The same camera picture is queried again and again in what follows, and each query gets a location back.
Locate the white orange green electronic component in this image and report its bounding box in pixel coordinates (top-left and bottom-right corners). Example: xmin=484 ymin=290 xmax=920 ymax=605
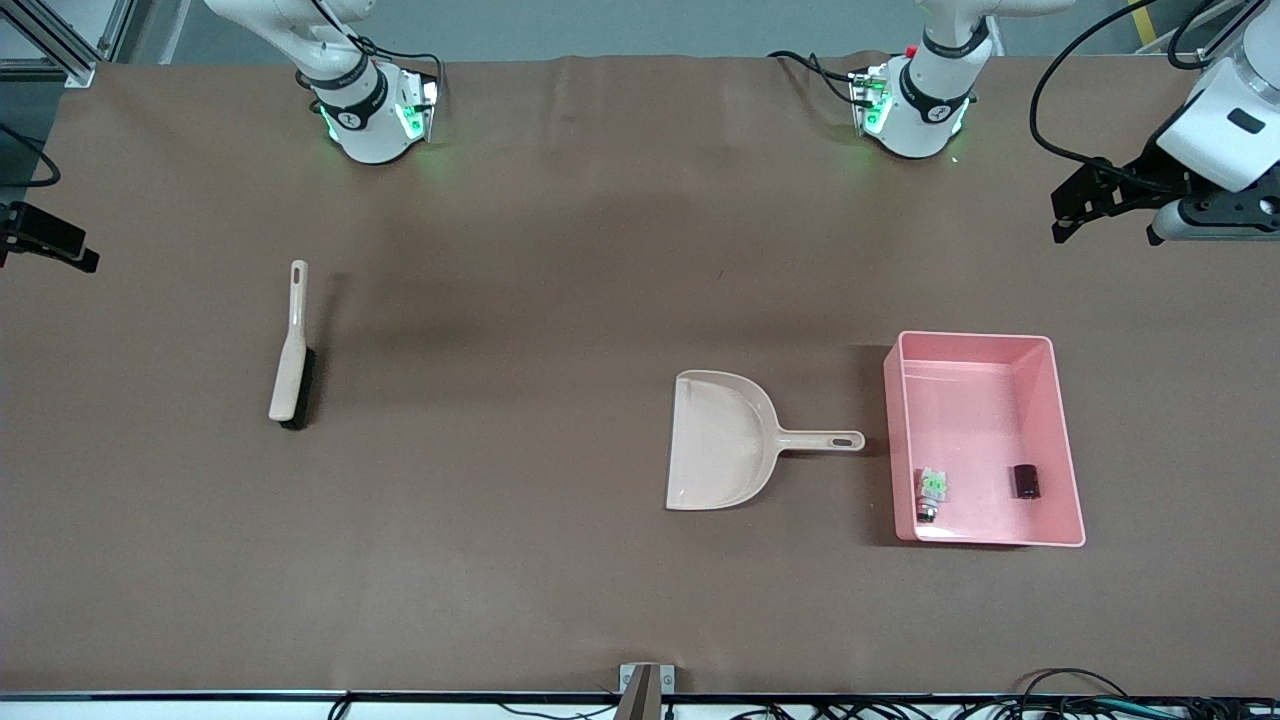
xmin=915 ymin=467 xmax=951 ymax=524

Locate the beige plastic dustpan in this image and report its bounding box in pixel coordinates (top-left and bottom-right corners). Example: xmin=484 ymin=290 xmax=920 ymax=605
xmin=665 ymin=370 xmax=866 ymax=512

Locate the pink plastic bin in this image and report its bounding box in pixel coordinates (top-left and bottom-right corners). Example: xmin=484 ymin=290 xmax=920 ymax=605
xmin=883 ymin=331 xmax=1087 ymax=549

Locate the table cover mat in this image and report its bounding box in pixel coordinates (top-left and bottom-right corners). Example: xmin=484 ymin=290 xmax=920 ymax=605
xmin=0 ymin=50 xmax=1280 ymax=698

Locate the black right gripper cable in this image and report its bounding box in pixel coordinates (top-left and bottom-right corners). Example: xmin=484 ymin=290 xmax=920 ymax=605
xmin=0 ymin=125 xmax=61 ymax=189

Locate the aluminium frame profile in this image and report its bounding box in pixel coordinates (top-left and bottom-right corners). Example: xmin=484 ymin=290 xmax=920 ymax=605
xmin=1160 ymin=0 xmax=1280 ymax=77
xmin=0 ymin=0 xmax=136 ymax=89

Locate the black left camera cable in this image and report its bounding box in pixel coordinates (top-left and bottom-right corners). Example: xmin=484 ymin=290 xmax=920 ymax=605
xmin=1165 ymin=0 xmax=1251 ymax=71

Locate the black left arm base cable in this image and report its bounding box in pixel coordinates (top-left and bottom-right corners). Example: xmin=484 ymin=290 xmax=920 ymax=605
xmin=768 ymin=50 xmax=881 ymax=107

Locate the black looped cable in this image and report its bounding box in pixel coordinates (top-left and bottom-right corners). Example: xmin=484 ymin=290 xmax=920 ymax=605
xmin=1015 ymin=667 xmax=1131 ymax=707

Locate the tangled black cable bundle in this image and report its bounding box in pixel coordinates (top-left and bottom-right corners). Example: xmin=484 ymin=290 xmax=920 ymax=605
xmin=730 ymin=698 xmax=1280 ymax=720

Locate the grey metal bracket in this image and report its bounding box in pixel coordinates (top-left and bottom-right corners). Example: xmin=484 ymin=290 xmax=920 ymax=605
xmin=618 ymin=663 xmax=676 ymax=697

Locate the brown camera post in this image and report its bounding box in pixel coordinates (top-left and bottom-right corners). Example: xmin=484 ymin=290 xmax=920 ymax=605
xmin=614 ymin=665 xmax=663 ymax=720

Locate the thin black cable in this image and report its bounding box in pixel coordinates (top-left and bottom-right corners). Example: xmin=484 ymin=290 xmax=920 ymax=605
xmin=498 ymin=700 xmax=619 ymax=720

